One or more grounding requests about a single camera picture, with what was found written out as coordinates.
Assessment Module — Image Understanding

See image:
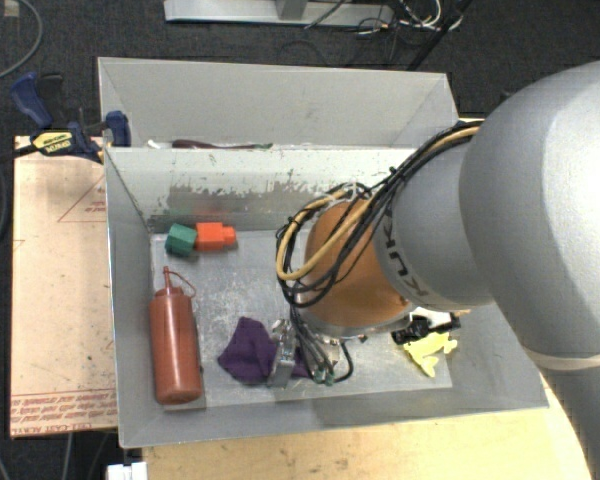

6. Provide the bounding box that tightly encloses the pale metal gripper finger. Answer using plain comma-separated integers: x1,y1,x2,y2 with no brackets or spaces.
266,351,298,389
271,318,298,354

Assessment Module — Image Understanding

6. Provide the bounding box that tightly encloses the purple cloth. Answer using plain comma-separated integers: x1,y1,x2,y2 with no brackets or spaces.
216,315,312,385

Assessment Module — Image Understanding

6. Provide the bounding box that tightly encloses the yellow toy animal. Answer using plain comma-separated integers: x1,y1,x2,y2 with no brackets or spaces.
402,330,459,379

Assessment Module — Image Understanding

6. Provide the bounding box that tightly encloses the red-brown squeeze bottle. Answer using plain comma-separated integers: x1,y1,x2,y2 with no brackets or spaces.
148,265,205,406

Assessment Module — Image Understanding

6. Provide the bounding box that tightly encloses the orange toy block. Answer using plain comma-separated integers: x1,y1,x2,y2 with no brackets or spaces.
194,221,238,253

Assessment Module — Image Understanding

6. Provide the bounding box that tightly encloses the green toy block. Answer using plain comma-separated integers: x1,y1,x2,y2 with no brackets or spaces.
163,222,199,259

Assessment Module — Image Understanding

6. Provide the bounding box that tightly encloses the red-brown flat block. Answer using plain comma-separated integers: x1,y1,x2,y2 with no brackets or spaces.
170,138,262,151

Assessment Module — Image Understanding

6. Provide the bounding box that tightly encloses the grey metal bin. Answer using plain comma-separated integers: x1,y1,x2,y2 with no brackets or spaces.
97,56,550,450

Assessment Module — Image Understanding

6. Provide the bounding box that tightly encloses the brown cardboard board, red print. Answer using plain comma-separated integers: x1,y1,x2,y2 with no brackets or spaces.
9,135,119,440

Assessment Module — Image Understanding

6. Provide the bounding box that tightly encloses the black cylinder on white bracket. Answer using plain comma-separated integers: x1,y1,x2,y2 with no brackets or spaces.
390,312,463,347

